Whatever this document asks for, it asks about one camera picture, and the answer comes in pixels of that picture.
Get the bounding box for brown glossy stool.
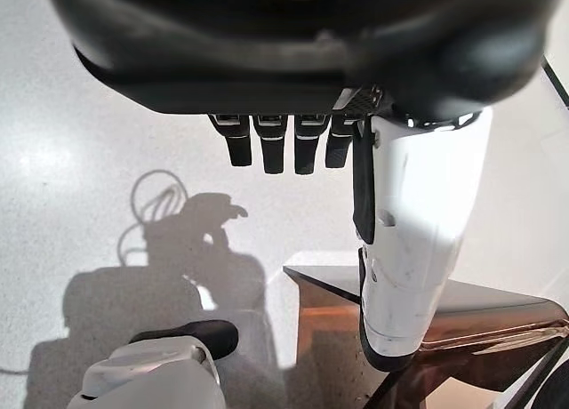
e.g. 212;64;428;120
282;251;569;409

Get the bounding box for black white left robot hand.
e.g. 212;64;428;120
42;0;564;373

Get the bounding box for black left robot foot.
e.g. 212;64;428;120
130;318;240;362

